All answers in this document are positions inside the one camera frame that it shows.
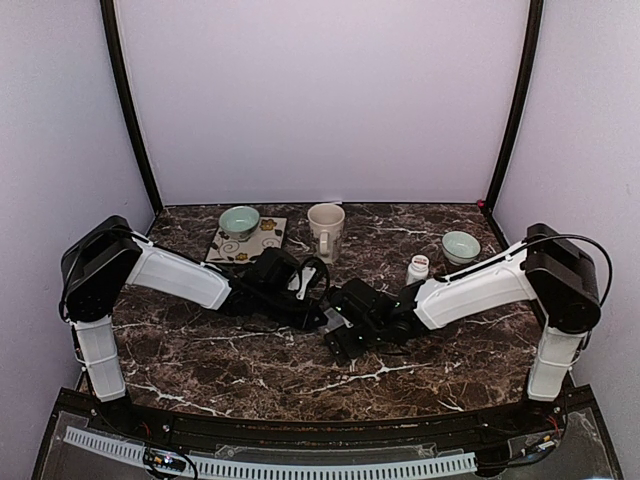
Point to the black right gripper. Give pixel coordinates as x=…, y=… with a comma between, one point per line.
x=339, y=341

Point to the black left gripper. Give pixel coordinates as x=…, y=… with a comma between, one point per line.
x=302, y=322

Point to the clear plastic pill organizer box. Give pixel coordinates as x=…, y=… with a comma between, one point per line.
x=334, y=320

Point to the white pill bottle orange label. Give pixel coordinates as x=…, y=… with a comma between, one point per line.
x=418, y=269

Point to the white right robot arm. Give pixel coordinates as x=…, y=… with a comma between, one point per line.
x=546, y=267

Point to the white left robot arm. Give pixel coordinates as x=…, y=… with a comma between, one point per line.
x=112, y=255

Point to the floral square coaster tile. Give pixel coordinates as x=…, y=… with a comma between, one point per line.
x=227, y=250

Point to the beige ceramic mug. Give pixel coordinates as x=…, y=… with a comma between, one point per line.
x=326, y=221

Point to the left celadon green bowl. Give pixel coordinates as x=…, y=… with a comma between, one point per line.
x=239, y=222

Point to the celadon green bowl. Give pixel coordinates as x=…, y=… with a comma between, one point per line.
x=460, y=248
x=239, y=222

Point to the right celadon green bowl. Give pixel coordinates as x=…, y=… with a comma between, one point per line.
x=460, y=248

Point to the black front table rail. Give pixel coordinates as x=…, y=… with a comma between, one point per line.
x=482, y=429

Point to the black left frame post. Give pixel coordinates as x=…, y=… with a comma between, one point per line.
x=126, y=100

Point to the black frame post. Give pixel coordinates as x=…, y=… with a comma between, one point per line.
x=526, y=64
x=126, y=100

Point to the black right frame post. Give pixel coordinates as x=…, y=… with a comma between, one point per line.
x=526, y=64

